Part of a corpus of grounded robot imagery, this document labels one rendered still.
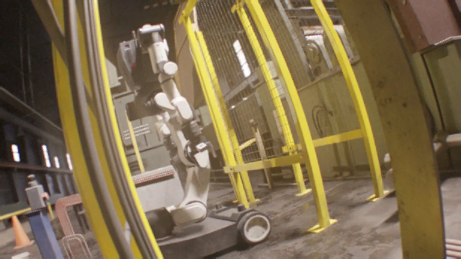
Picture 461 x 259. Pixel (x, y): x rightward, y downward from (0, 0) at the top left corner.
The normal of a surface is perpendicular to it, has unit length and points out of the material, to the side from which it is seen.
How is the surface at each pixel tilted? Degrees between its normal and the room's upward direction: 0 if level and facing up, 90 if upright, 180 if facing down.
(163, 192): 90
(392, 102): 90
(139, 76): 115
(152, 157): 90
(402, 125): 90
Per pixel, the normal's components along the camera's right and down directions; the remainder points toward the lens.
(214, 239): 0.37, -0.16
